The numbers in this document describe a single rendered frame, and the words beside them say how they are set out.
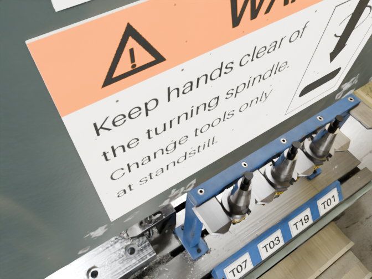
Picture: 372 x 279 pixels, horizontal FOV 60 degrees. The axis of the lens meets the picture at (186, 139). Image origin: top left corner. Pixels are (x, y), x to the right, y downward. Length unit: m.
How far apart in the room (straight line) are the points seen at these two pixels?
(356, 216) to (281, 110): 1.14
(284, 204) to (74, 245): 0.89
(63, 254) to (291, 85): 0.13
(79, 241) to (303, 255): 1.04
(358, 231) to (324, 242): 0.14
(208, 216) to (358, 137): 0.86
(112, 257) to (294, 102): 0.71
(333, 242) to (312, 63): 1.09
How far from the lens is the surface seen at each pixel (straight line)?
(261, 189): 0.67
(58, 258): 0.17
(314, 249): 1.19
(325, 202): 1.02
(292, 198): 1.04
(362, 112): 0.87
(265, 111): 0.17
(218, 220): 0.63
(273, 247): 0.94
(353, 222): 1.30
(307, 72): 0.17
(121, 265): 0.84
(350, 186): 1.13
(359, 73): 0.24
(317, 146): 0.72
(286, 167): 0.64
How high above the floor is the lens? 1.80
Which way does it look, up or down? 57 degrees down
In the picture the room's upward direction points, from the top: 3 degrees clockwise
